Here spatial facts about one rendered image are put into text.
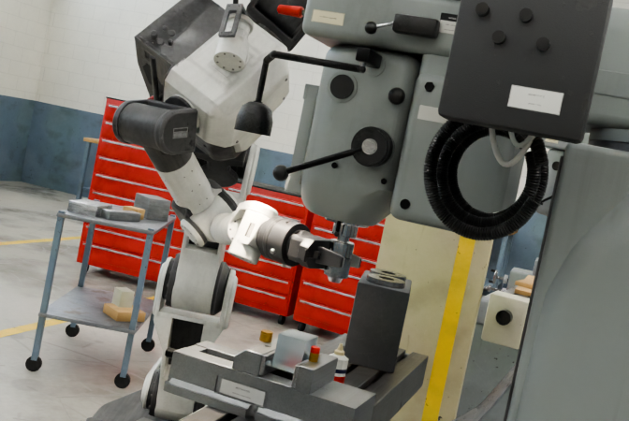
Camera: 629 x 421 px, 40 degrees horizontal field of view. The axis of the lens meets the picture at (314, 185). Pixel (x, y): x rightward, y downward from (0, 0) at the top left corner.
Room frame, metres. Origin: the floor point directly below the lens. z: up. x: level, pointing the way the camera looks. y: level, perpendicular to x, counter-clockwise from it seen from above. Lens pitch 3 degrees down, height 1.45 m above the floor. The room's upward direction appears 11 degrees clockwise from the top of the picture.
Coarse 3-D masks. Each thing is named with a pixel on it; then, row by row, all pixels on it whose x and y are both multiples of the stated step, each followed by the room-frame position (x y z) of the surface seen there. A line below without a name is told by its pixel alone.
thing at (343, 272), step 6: (330, 246) 1.62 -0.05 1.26; (336, 252) 1.61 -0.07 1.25; (342, 252) 1.61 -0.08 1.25; (348, 252) 1.61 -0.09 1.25; (348, 258) 1.62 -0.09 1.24; (348, 264) 1.62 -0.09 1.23; (324, 270) 1.63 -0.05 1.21; (330, 270) 1.61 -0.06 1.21; (336, 270) 1.61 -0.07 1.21; (342, 270) 1.61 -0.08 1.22; (348, 270) 1.62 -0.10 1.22; (336, 276) 1.61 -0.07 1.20; (342, 276) 1.61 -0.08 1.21
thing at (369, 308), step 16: (368, 272) 2.10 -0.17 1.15; (384, 272) 2.10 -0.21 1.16; (368, 288) 1.93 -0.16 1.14; (384, 288) 1.92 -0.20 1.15; (400, 288) 1.95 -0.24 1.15; (368, 304) 1.92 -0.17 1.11; (384, 304) 1.92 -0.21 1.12; (400, 304) 1.92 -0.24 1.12; (352, 320) 1.93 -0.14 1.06; (368, 320) 1.92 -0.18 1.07; (384, 320) 1.92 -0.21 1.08; (400, 320) 1.91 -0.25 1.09; (352, 336) 1.93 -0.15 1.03; (368, 336) 1.92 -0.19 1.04; (384, 336) 1.92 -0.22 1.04; (400, 336) 1.91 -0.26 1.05; (352, 352) 1.93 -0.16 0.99; (368, 352) 1.92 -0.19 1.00; (384, 352) 1.92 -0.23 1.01; (384, 368) 1.92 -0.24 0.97
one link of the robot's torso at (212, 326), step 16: (160, 272) 2.21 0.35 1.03; (160, 288) 2.19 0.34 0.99; (160, 304) 2.21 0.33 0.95; (224, 304) 2.20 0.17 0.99; (160, 320) 2.20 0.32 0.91; (176, 320) 2.23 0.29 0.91; (192, 320) 2.20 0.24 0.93; (208, 320) 2.22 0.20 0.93; (224, 320) 2.20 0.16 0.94; (160, 336) 2.21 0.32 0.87; (176, 336) 2.26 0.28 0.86; (192, 336) 2.25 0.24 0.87; (208, 336) 2.21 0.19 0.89; (160, 368) 2.33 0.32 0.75; (160, 384) 2.27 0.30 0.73; (160, 400) 2.28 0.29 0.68; (176, 400) 2.28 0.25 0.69; (192, 400) 2.28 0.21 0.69; (160, 416) 2.31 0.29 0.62; (176, 416) 2.30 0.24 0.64
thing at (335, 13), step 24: (312, 0) 1.55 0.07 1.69; (336, 0) 1.54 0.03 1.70; (360, 0) 1.52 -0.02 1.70; (384, 0) 1.51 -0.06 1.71; (408, 0) 1.50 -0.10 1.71; (432, 0) 1.49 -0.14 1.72; (456, 0) 1.48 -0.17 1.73; (312, 24) 1.55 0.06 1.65; (336, 24) 1.53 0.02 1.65; (360, 24) 1.52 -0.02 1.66; (384, 48) 1.53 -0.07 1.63; (408, 48) 1.50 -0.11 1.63; (432, 48) 1.48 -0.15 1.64
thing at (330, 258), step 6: (318, 252) 1.61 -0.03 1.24; (324, 252) 1.61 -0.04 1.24; (330, 252) 1.61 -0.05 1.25; (318, 258) 1.61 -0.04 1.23; (324, 258) 1.61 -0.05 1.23; (330, 258) 1.60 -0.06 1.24; (336, 258) 1.59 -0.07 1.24; (342, 258) 1.59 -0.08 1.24; (324, 264) 1.61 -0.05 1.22; (330, 264) 1.60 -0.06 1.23; (336, 264) 1.59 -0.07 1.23; (342, 264) 1.59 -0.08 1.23
